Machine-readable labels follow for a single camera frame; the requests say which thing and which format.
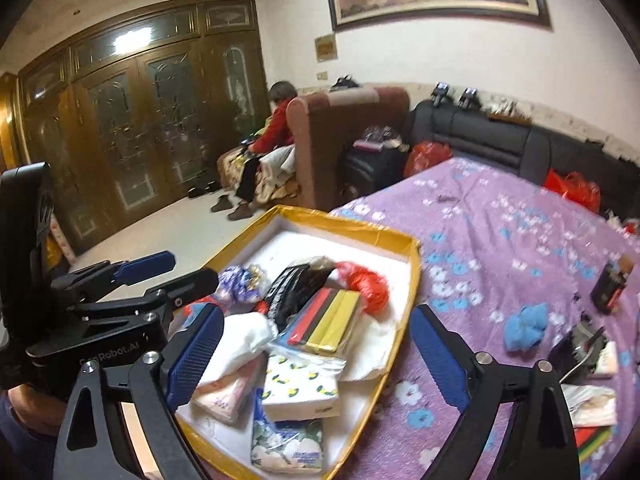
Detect purple gold bag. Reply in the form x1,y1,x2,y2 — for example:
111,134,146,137
216,264,272,304

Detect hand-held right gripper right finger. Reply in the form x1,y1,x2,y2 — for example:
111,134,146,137
409,304,581,480

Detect white plastic bag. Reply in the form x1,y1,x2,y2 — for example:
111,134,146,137
561,383,619,429

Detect yellow cardboard box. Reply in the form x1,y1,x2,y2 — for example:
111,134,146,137
174,204,422,480

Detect white soft cloth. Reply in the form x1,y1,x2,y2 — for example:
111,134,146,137
199,311,279,387

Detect brown armchair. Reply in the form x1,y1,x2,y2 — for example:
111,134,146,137
284,85,412,212

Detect small yellow wall poster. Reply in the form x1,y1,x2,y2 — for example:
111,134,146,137
313,33,337,63

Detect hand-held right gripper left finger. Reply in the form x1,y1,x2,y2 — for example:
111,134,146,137
52,305,226,480

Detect red plastic bag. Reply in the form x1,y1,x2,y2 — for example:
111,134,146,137
542,169,602,214
403,140,454,179
334,260,391,314

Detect person's left forearm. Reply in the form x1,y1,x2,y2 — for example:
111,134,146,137
0,385,67,480

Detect grey fan motor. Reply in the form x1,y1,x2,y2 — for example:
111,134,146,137
546,314,609,387

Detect patterned blanket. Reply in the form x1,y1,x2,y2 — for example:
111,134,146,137
216,144,302,202

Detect black suitcase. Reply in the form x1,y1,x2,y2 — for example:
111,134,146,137
344,144,409,199

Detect lemon print tissue pack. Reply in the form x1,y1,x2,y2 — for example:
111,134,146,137
261,354,347,422

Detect black plastic bag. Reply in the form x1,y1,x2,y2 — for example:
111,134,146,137
264,256,337,332

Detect flower print tissue pack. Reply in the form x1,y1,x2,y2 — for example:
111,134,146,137
250,389,324,474

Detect dark bottle with cork cap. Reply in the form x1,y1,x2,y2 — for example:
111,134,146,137
589,254,637,317

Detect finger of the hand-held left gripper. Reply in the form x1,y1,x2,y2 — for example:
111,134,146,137
75,268,219,321
52,251,177,292

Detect wooden wardrobe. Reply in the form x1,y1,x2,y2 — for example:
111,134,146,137
0,0,272,263

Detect zip bag of coloured sponges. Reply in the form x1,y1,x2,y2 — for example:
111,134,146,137
271,286,364,359

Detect black sofa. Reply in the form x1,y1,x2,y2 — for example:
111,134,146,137
406,99,640,222

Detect purple floral bedsheet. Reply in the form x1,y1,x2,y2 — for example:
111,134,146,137
200,156,640,480

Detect clear bag with pink box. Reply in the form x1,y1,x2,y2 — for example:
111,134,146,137
354,124,409,154

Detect wooden tray with ornaments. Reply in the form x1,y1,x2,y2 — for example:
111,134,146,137
481,99,532,124

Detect blue fuzzy cloth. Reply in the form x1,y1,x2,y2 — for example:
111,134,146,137
502,304,549,352

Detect cream tissue pack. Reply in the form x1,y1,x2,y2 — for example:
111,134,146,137
594,341,620,379

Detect pack of coloured strips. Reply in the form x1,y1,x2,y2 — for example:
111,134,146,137
574,426,614,467

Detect pink tissue pack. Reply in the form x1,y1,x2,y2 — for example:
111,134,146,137
191,371,254,424

